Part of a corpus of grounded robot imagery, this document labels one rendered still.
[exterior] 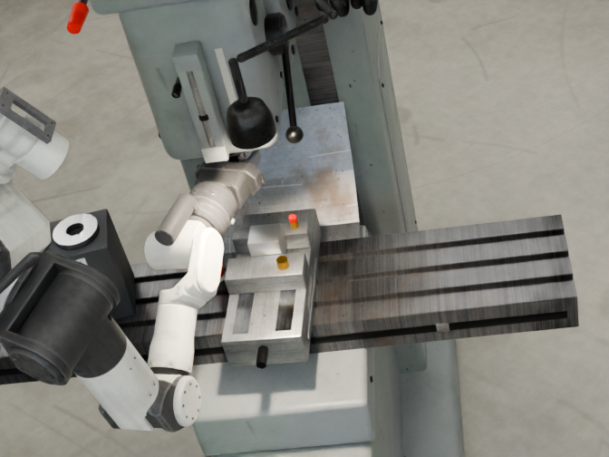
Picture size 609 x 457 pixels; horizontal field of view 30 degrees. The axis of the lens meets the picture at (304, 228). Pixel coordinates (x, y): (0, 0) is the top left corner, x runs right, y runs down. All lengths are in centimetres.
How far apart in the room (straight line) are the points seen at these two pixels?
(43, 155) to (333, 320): 80
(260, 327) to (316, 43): 61
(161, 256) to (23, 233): 37
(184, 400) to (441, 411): 124
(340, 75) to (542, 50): 211
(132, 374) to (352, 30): 94
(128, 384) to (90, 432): 172
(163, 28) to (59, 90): 308
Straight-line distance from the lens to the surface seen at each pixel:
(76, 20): 161
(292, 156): 244
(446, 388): 294
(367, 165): 251
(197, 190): 193
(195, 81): 179
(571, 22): 455
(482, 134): 402
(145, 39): 181
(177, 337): 183
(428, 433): 286
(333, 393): 214
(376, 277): 223
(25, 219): 161
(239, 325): 209
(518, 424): 311
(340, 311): 216
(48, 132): 155
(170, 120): 189
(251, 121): 168
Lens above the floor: 245
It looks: 41 degrees down
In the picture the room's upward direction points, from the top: 15 degrees counter-clockwise
